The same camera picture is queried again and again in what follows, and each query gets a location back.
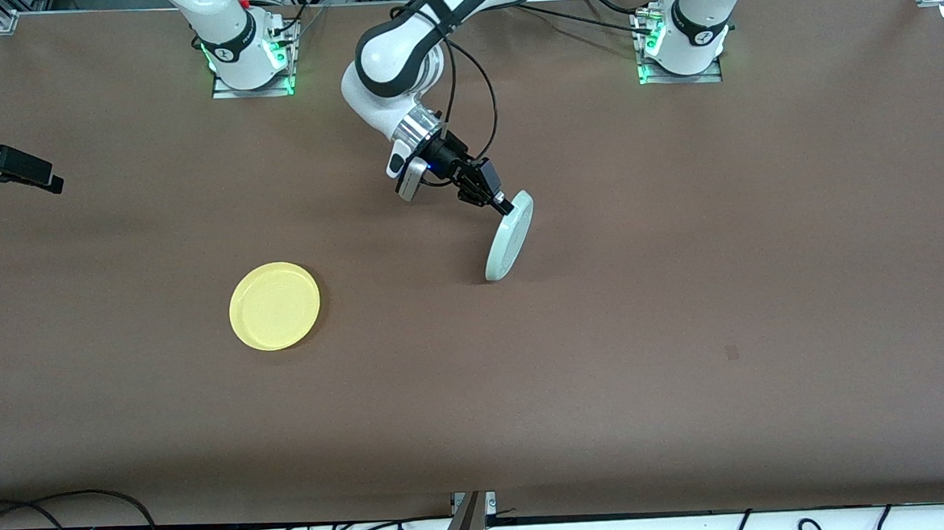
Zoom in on pale green round plate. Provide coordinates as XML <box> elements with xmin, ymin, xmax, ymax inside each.
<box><xmin>480</xmin><ymin>189</ymin><xmax>538</xmax><ymax>283</ymax></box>

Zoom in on yellow round plate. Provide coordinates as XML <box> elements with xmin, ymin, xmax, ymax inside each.
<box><xmin>227</xmin><ymin>259</ymin><xmax>324</xmax><ymax>354</ymax></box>

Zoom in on brown table cloth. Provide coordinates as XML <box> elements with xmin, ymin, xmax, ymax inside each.
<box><xmin>0</xmin><ymin>0</ymin><xmax>944</xmax><ymax>530</ymax></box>

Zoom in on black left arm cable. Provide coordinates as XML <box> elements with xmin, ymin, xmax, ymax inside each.
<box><xmin>390</xmin><ymin>6</ymin><xmax>503</xmax><ymax>189</ymax></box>

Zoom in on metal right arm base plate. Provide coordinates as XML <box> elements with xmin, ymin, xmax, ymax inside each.
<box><xmin>209</xmin><ymin>20</ymin><xmax>296</xmax><ymax>100</ymax></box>

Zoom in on long black base cable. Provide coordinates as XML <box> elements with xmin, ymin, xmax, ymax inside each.
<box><xmin>519</xmin><ymin>0</ymin><xmax>654</xmax><ymax>44</ymax></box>

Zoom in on grey base cable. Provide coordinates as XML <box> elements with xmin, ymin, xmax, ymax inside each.
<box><xmin>290</xmin><ymin>4</ymin><xmax>330</xmax><ymax>45</ymax></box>

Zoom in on short black base cable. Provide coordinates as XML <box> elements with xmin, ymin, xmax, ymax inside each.
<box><xmin>583</xmin><ymin>0</ymin><xmax>650</xmax><ymax>19</ymax></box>

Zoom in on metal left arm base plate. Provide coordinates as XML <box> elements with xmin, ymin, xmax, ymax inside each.
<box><xmin>634</xmin><ymin>2</ymin><xmax>724</xmax><ymax>87</ymax></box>

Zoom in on small metal corner bracket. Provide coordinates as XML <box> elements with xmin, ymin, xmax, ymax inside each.
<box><xmin>450</xmin><ymin>490</ymin><xmax>498</xmax><ymax>515</ymax></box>

